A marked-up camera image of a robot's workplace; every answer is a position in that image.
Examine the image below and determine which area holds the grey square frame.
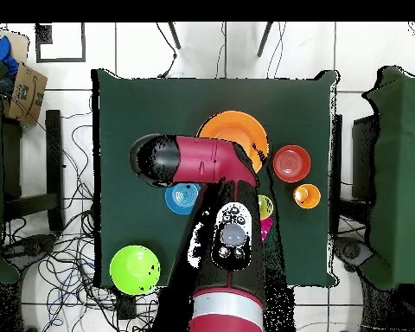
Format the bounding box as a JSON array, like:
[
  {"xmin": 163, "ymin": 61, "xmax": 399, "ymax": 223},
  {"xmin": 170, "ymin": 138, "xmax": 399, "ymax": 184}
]
[{"xmin": 35, "ymin": 22, "xmax": 86, "ymax": 64}]

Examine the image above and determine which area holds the black tripod cable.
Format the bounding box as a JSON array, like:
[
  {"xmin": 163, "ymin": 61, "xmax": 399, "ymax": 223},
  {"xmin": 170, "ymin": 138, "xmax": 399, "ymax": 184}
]
[{"xmin": 155, "ymin": 22, "xmax": 178, "ymax": 79}]

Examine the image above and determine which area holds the black pedestal foot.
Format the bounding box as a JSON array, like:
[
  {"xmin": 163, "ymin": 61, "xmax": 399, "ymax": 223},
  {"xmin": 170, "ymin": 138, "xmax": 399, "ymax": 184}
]
[
  {"xmin": 336, "ymin": 236, "xmax": 374, "ymax": 272},
  {"xmin": 1, "ymin": 234, "xmax": 58, "ymax": 269}
]

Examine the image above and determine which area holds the blue cloth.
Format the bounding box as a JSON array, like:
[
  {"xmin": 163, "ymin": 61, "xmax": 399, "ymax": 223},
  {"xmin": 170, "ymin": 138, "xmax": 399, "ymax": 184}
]
[{"xmin": 0, "ymin": 35, "xmax": 20, "ymax": 77}]

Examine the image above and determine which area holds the dark green tablecloth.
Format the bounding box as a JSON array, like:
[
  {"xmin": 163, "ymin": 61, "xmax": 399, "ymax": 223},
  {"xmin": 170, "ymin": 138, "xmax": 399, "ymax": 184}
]
[{"xmin": 91, "ymin": 68, "xmax": 340, "ymax": 289}]

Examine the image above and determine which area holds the orange bowl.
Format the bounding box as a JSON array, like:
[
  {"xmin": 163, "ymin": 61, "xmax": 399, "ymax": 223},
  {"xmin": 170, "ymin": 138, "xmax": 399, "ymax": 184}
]
[{"xmin": 272, "ymin": 144, "xmax": 312, "ymax": 183}]

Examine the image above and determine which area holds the pale yellow cup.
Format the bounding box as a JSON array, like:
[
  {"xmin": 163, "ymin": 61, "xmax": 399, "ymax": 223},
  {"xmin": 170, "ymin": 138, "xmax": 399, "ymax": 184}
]
[{"xmin": 257, "ymin": 194, "xmax": 275, "ymax": 221}]

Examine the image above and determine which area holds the cardboard box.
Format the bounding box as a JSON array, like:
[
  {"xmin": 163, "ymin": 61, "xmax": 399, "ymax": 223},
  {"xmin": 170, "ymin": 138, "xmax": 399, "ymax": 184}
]
[{"xmin": 3, "ymin": 63, "xmax": 48, "ymax": 126}]

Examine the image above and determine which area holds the flat-bottomed blue bowl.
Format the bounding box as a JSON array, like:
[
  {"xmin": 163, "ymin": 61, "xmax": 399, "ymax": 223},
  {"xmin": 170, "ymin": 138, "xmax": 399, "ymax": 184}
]
[{"xmin": 164, "ymin": 182, "xmax": 202, "ymax": 216}]

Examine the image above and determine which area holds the tangle of black cables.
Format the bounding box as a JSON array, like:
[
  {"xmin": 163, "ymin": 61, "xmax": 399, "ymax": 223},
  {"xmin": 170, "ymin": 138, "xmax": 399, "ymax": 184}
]
[{"xmin": 3, "ymin": 103, "xmax": 167, "ymax": 332}]

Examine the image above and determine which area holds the magenta bowl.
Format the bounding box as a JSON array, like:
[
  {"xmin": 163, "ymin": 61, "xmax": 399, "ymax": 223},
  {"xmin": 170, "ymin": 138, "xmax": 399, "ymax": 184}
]
[{"xmin": 260, "ymin": 216, "xmax": 274, "ymax": 243}]

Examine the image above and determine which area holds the amber yellow cup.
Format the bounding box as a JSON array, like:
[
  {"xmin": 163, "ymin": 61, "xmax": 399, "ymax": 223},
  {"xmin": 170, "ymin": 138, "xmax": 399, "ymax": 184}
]
[{"xmin": 292, "ymin": 183, "xmax": 322, "ymax": 209}]

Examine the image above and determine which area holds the large yellow bowl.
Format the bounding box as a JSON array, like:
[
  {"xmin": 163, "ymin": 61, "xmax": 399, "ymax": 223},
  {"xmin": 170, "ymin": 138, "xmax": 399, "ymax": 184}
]
[{"xmin": 195, "ymin": 110, "xmax": 271, "ymax": 174}]

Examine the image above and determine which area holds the black stool frame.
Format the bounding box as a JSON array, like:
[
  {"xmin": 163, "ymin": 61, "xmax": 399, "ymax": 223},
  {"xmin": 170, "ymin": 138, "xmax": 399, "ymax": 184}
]
[{"xmin": 1, "ymin": 109, "xmax": 65, "ymax": 233}]

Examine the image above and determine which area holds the green bowl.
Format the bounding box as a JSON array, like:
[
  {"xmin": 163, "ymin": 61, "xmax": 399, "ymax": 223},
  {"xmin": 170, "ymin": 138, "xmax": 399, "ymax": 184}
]
[{"xmin": 109, "ymin": 245, "xmax": 162, "ymax": 297}]

